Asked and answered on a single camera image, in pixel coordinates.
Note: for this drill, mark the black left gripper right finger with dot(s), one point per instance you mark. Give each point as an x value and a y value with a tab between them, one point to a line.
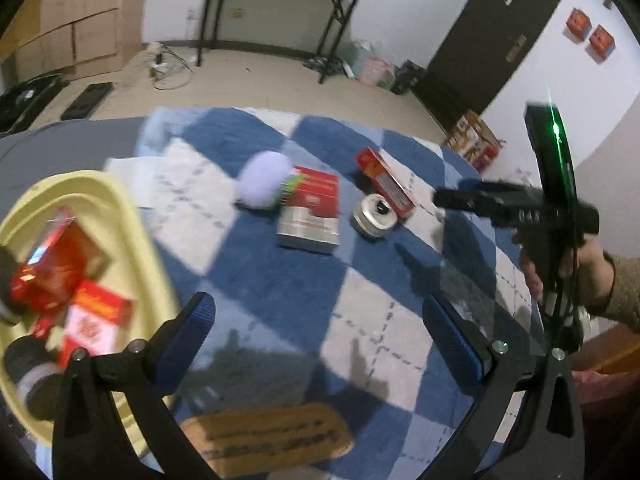
546	440

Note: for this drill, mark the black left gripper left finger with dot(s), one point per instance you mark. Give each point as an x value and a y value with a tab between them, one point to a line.
89	439

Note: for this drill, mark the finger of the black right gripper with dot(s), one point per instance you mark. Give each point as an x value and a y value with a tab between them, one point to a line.
484	198

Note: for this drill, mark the long red cigarette box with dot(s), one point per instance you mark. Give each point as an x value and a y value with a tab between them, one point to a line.
385	183

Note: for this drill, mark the red silver cigarette box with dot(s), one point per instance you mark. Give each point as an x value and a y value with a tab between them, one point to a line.
309	217

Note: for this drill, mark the lavender pompom keychain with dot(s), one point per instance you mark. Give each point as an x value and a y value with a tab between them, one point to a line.
265	180

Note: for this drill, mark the right hand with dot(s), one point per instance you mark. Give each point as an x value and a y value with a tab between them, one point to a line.
593	273

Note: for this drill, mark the colourful cardboard box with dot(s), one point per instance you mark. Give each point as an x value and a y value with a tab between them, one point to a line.
473	140

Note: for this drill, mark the grey rolled sock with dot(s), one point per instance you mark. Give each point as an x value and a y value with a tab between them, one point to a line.
35	375

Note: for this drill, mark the red white box in tray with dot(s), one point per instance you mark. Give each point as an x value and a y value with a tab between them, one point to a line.
97	320

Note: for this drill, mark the brown label patch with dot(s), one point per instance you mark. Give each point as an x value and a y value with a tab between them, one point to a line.
239	443

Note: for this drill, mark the blue white checkered rug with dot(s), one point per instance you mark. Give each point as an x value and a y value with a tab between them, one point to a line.
343	329

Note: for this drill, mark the dark door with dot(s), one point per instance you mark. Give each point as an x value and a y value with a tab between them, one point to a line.
479	55

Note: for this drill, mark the red foil box in tray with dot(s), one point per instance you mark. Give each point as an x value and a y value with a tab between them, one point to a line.
63	255

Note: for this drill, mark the yellow plastic tray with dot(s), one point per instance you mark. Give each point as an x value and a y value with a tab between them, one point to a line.
108	213

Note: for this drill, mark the black folding table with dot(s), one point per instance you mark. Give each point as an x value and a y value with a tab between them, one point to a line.
312	30

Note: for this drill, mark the black case on floor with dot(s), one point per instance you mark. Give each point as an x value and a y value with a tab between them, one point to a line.
21	105

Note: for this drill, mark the wooden cabinet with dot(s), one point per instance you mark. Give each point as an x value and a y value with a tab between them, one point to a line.
76	38

